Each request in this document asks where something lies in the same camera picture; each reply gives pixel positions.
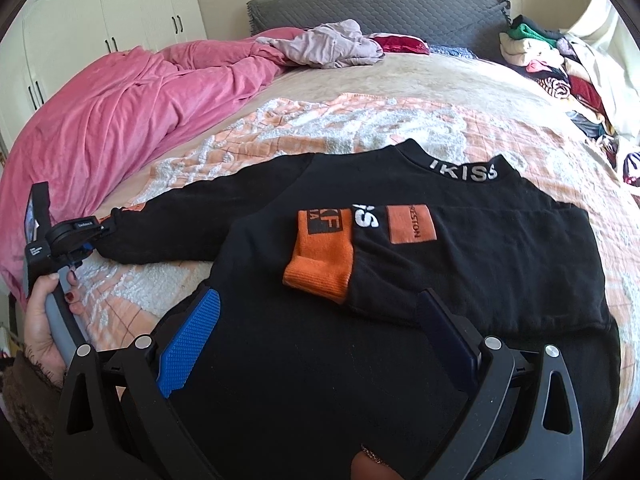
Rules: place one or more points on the grey quilted headboard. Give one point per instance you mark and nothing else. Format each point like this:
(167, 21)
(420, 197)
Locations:
(375, 5)

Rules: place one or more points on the white wardrobe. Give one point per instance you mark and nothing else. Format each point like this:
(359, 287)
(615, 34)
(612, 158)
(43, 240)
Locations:
(125, 5)

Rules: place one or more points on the orange and white blanket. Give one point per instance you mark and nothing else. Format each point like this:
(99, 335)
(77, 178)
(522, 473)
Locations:
(350, 125)

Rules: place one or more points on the pink duvet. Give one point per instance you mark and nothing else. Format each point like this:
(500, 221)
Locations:
(125, 110)

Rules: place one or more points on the red garment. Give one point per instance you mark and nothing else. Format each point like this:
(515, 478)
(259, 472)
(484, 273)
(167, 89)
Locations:
(400, 44)

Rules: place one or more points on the pile of mixed clothes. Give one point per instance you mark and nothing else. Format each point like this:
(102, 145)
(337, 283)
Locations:
(530, 50)

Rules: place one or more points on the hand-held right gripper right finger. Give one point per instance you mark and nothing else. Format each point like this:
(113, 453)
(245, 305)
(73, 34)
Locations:
(450, 345)

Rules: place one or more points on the beige bed sheet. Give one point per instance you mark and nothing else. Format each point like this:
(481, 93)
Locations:
(425, 75)

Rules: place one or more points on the black sweater with orange patches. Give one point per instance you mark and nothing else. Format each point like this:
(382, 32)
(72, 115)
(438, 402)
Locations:
(450, 260)

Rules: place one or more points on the beige crumpled garment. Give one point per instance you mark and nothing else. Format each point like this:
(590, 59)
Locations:
(325, 45)

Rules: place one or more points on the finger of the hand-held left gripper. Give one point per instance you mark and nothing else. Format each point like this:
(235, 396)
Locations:
(86, 252)
(111, 215)

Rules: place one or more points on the person's left hand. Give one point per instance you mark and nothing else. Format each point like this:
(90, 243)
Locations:
(35, 330)

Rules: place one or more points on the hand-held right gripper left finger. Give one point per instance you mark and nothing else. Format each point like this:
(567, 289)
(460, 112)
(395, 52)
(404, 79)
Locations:
(192, 340)

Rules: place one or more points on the blue patterned cloth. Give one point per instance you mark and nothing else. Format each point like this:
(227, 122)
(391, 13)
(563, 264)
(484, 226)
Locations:
(452, 51)

